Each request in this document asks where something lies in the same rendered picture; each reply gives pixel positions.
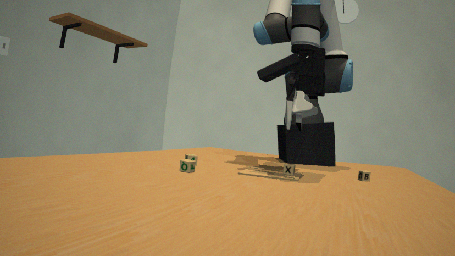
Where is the beige letter block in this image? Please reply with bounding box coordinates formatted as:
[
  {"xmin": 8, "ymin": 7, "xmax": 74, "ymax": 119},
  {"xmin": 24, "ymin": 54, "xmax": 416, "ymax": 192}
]
[
  {"xmin": 185, "ymin": 154, "xmax": 198, "ymax": 165},
  {"xmin": 180, "ymin": 159, "xmax": 196, "ymax": 173},
  {"xmin": 282, "ymin": 163, "xmax": 296, "ymax": 176},
  {"xmin": 358, "ymin": 170, "xmax": 371, "ymax": 181}
]

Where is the tan square mat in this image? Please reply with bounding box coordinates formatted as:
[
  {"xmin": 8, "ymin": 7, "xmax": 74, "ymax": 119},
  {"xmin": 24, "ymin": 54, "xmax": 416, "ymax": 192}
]
[{"xmin": 238, "ymin": 166, "xmax": 303, "ymax": 181}]

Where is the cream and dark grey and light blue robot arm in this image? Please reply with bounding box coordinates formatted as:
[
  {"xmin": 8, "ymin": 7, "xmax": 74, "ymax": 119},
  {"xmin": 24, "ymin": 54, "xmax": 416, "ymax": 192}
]
[{"xmin": 253, "ymin": 0, "xmax": 353, "ymax": 124}]

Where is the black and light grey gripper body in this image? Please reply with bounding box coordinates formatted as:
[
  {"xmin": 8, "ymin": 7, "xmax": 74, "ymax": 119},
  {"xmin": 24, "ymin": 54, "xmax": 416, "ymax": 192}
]
[{"xmin": 290, "ymin": 44, "xmax": 326, "ymax": 97}]

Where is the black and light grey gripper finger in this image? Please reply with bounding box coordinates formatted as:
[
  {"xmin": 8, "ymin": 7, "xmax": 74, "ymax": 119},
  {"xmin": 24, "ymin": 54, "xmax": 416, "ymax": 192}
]
[
  {"xmin": 296, "ymin": 94, "xmax": 318, "ymax": 131},
  {"xmin": 285, "ymin": 74, "xmax": 313, "ymax": 130}
]

